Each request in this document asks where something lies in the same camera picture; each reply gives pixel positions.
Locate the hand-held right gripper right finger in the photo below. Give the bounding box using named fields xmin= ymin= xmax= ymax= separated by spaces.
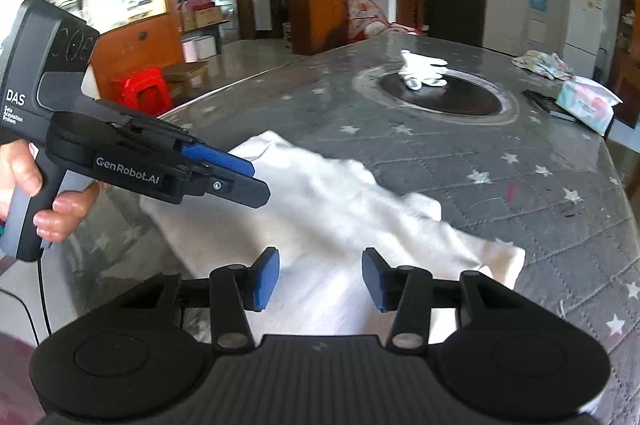
xmin=361 ymin=247 xmax=527 ymax=351

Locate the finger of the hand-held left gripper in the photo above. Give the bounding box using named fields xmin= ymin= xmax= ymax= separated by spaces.
xmin=202 ymin=175 xmax=272 ymax=210
xmin=180 ymin=142 xmax=256 ymax=181

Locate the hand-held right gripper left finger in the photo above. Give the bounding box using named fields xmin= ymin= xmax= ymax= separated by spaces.
xmin=116 ymin=247 xmax=281 ymax=352

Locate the white garment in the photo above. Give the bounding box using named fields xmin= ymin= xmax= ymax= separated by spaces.
xmin=139 ymin=130 xmax=527 ymax=347

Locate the person's left hand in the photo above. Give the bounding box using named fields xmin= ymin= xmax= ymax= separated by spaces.
xmin=0 ymin=140 xmax=101 ymax=246

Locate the red plastic stool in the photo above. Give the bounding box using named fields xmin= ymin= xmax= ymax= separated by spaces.
xmin=112 ymin=66 xmax=171 ymax=116

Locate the flat cardboard box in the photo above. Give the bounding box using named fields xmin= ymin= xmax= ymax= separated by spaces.
xmin=162 ymin=60 xmax=210 ymax=87

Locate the white bucket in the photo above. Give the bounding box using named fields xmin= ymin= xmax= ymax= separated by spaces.
xmin=181 ymin=35 xmax=217 ymax=62

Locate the brown cardboard box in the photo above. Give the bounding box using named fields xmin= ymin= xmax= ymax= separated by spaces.
xmin=177 ymin=2 xmax=224 ymax=31

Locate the round dark hotplate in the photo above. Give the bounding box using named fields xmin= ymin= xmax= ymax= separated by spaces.
xmin=352 ymin=64 xmax=521 ymax=126

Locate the pink baby bouncer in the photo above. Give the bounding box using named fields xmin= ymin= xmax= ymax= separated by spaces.
xmin=348 ymin=0 xmax=417 ymax=45

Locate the flat black remote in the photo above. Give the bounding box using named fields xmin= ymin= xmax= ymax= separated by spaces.
xmin=522 ymin=89 xmax=579 ymax=122

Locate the patterned crumpled cloth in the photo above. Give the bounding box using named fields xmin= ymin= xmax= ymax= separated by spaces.
xmin=512 ymin=50 xmax=576 ymax=81

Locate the pastel tissue box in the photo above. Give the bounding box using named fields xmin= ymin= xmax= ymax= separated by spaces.
xmin=555 ymin=75 xmax=624 ymax=136

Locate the white refrigerator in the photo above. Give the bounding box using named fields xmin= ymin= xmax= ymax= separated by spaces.
xmin=562 ymin=0 xmax=609 ymax=79

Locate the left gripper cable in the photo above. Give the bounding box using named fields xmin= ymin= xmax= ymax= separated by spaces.
xmin=0 ymin=250 xmax=53 ymax=348

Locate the dark wooden wall cabinet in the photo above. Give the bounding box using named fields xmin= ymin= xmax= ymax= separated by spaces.
xmin=606 ymin=0 xmax=640 ymax=129

